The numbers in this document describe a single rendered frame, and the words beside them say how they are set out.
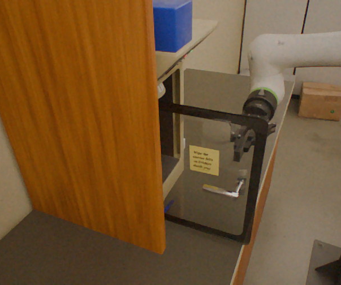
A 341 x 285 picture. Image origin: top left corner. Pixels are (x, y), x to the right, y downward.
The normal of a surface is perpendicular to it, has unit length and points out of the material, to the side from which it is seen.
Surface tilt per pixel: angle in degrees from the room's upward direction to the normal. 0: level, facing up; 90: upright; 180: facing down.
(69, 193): 90
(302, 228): 0
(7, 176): 90
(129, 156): 90
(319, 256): 0
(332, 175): 0
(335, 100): 87
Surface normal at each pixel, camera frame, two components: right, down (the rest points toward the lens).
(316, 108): -0.32, 0.60
